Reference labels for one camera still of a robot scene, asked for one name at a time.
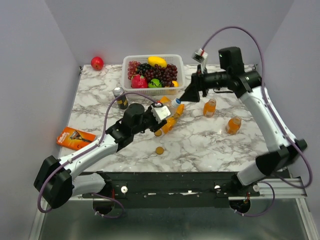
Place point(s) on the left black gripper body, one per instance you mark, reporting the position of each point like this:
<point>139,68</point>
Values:
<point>153,125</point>

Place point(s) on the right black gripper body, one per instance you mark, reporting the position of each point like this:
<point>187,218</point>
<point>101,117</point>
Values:
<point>201,80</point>

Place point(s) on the brown bottle cap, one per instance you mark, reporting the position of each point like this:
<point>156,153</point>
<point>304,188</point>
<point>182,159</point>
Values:
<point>158,133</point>
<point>159,150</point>

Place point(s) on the orange juice bottle back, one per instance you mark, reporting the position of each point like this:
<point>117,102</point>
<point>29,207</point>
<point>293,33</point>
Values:
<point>209,108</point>

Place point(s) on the orange juice bottle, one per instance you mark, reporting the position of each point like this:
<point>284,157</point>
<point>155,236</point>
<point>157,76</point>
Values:
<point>209,108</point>
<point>233,125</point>

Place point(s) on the clear plastic bottle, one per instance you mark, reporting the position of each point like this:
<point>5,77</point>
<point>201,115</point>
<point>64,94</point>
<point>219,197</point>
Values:
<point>172,106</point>

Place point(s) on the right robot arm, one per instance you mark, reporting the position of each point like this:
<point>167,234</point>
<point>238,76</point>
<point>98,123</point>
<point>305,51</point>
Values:
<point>283,148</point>

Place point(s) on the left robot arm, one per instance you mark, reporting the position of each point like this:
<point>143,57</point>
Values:
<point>60,179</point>

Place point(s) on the small yellow lemon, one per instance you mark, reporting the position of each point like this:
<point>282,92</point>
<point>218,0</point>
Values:
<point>175,83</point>

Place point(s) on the orange mango gummy bag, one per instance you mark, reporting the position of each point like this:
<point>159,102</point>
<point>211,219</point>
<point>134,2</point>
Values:
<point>171,121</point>

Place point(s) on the white plastic basket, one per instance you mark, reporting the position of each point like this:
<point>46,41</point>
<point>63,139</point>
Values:
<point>170,59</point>

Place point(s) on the dark red grape bunch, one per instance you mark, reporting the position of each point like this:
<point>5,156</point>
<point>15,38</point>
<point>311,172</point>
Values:
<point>165,75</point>

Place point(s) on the black spray can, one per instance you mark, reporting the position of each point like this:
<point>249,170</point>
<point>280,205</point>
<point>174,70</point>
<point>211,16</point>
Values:
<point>121,99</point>

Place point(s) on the green lime ball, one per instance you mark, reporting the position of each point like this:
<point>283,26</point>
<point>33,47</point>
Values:
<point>155,83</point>

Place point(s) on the yellow mango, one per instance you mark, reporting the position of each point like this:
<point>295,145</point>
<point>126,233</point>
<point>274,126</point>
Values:
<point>156,60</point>

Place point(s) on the red dragon fruit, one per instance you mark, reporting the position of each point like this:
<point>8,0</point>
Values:
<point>138,82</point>

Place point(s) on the dark purple grape bunch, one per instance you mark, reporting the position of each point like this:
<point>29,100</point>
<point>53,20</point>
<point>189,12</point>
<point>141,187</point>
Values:
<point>143,68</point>

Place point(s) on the orange razor box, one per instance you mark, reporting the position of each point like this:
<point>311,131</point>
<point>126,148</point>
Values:
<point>74,139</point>

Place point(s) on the red apple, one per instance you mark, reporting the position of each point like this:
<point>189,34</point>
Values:
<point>97,63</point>

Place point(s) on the black base frame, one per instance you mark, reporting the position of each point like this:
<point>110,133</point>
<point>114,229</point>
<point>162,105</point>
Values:
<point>175,189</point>

